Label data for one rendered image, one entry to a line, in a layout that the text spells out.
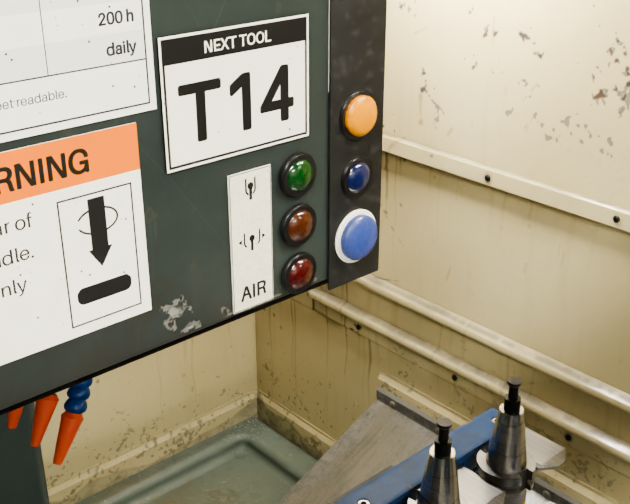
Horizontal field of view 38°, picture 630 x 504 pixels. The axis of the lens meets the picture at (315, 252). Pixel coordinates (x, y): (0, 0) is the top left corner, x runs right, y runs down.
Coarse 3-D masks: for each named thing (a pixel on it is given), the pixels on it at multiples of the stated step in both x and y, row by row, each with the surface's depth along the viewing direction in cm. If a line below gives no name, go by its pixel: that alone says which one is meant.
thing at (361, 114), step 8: (360, 96) 55; (368, 96) 55; (352, 104) 55; (360, 104) 55; (368, 104) 55; (352, 112) 55; (360, 112) 55; (368, 112) 55; (376, 112) 56; (352, 120) 55; (360, 120) 55; (368, 120) 56; (352, 128) 55; (360, 128) 56; (368, 128) 56
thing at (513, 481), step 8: (480, 456) 101; (528, 456) 101; (480, 464) 100; (528, 464) 100; (480, 472) 99; (488, 472) 98; (496, 472) 98; (520, 472) 98; (528, 472) 99; (488, 480) 98; (496, 480) 98; (504, 480) 97; (512, 480) 97; (520, 480) 97; (528, 480) 100; (504, 488) 98; (512, 488) 98; (520, 488) 99; (528, 488) 99; (512, 496) 98
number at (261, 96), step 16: (224, 64) 48; (240, 64) 49; (256, 64) 50; (272, 64) 50; (288, 64) 51; (224, 80) 48; (240, 80) 49; (256, 80) 50; (272, 80) 51; (288, 80) 51; (224, 96) 49; (240, 96) 49; (256, 96) 50; (272, 96) 51; (288, 96) 52; (224, 112) 49; (240, 112) 50; (256, 112) 51; (272, 112) 51; (288, 112) 52; (224, 128) 49; (240, 128) 50; (256, 128) 51; (272, 128) 52; (288, 128) 53; (224, 144) 50
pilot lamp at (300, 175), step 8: (304, 160) 54; (296, 168) 53; (304, 168) 54; (312, 168) 54; (288, 176) 53; (296, 176) 53; (304, 176) 54; (312, 176) 55; (288, 184) 54; (296, 184) 54; (304, 184) 54
